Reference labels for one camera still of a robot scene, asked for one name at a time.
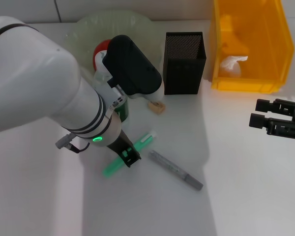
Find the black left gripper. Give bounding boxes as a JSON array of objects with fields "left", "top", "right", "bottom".
[{"left": 106, "top": 129, "right": 142, "bottom": 169}]

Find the green pen with white clip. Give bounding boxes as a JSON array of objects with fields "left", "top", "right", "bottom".
[{"left": 102, "top": 132, "right": 157, "bottom": 177}]

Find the clear water bottle green label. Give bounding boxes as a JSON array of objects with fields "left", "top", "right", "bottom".
[{"left": 92, "top": 50, "right": 130, "bottom": 123}]

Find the white paper ball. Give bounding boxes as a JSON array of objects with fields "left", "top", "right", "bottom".
[{"left": 219, "top": 55, "right": 248, "bottom": 78}]

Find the grey marker pen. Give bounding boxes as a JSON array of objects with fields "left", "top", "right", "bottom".
[{"left": 148, "top": 150, "right": 204, "bottom": 191}]

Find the black mesh pen holder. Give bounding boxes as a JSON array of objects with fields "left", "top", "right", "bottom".
[{"left": 162, "top": 31, "right": 207, "bottom": 95}]

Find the red round fruit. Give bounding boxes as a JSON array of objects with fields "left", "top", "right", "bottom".
[{"left": 92, "top": 40, "right": 113, "bottom": 72}]

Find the pale green glass fruit plate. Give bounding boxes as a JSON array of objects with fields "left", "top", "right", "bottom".
[{"left": 65, "top": 9, "right": 163, "bottom": 85}]

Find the small wooden pencil sharpener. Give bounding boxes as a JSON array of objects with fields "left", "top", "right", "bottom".
[{"left": 147, "top": 99, "right": 167, "bottom": 115}]

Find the yellow plastic storage bin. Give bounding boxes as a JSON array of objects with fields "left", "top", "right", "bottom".
[{"left": 210, "top": 0, "right": 295, "bottom": 93}]

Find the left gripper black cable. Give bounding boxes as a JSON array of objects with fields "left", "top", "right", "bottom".
[{"left": 55, "top": 134, "right": 90, "bottom": 154}]

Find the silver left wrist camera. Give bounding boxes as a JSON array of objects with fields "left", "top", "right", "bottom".
[{"left": 110, "top": 88, "right": 126, "bottom": 116}]

